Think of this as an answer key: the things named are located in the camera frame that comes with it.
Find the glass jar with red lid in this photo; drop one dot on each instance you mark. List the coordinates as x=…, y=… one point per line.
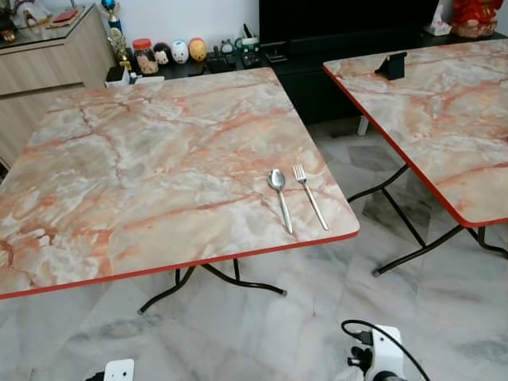
x=144, y=59

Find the green figurine mug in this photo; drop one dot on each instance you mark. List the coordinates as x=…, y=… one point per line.
x=250, y=51

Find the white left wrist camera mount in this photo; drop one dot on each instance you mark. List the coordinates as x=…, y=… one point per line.
x=119, y=371

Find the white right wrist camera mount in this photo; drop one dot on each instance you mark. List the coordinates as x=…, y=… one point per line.
x=388, y=349

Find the silver metal spoon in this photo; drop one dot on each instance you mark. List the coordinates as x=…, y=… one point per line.
x=276, y=181

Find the flat white box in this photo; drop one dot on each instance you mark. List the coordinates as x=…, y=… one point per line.
x=119, y=76

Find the black and white round doll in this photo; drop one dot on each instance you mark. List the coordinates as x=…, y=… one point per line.
x=162, y=55

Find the light wooden cabinet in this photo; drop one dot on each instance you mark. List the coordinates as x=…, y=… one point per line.
x=48, y=71

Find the black flat television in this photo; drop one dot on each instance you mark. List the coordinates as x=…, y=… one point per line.
x=349, y=20

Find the small gold trophy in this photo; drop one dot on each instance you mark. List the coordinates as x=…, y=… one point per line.
x=123, y=54

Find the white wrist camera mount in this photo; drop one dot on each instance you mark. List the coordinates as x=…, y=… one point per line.
x=388, y=349
x=119, y=371

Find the white tissue box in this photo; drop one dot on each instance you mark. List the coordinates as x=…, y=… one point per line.
x=440, y=24

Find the red book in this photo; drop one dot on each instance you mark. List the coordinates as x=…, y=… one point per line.
x=63, y=17

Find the pale figurine ornament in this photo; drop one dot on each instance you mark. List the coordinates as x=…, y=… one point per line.
x=30, y=14

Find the red laughing buddha statue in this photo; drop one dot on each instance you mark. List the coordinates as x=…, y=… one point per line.
x=476, y=20

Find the silver metal fork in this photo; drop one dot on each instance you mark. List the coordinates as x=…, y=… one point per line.
x=309, y=197

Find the orange round doll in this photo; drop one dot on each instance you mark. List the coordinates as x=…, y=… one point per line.
x=198, y=50

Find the black metal table leg frame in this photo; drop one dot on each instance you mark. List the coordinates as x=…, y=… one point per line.
x=167, y=292
x=421, y=248

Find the black phone stand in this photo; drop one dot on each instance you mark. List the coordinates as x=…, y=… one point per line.
x=393, y=67

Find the small grey totoro figurine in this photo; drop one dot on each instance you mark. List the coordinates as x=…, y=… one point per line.
x=227, y=48

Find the blue and gold trophy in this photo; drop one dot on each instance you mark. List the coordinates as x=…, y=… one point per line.
x=112, y=14

